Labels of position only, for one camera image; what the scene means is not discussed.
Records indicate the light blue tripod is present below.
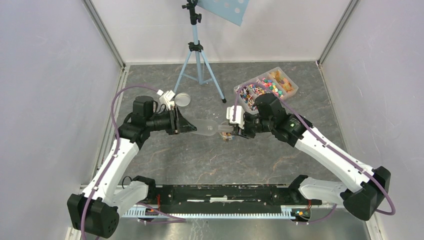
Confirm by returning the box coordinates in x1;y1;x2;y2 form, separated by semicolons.
173;0;227;104

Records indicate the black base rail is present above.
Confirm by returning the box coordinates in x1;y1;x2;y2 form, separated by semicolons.
142;184;323;215

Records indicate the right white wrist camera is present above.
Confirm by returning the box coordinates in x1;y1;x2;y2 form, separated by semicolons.
226;105;245;129

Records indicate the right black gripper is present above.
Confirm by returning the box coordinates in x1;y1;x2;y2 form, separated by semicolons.
231;112;274;140

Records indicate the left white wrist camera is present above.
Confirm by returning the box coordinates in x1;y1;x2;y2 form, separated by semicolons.
156;89;176;111

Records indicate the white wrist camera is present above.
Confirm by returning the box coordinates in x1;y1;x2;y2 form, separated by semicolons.
226;105;245;129
156;89;176;111

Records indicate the round metal lid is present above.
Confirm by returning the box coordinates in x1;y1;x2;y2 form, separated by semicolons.
174;92;191;107

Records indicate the light blue perforated board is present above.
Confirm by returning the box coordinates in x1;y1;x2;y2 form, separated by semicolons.
197;0;249;27

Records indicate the clear plastic scoop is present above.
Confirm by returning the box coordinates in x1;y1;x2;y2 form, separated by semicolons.
189;119;234;137

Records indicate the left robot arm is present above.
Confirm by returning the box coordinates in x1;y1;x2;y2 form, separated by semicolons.
67;95;197;239

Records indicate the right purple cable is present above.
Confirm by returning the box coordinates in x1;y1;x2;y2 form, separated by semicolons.
233;82;396;225

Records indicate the clear compartment candy tray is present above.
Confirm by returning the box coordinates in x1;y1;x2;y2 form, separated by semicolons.
233;67;299;114

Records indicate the clear round jar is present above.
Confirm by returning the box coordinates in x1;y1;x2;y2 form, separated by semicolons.
219;132;234;142

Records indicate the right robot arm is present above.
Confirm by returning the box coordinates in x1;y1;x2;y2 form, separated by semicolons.
226;93;396;221

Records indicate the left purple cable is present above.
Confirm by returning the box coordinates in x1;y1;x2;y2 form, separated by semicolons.
79;84;160;240

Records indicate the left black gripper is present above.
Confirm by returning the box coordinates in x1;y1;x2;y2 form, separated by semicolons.
146;105;197;136

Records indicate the purple cable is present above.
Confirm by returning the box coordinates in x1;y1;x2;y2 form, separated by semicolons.
79;84;160;240
233;82;396;225

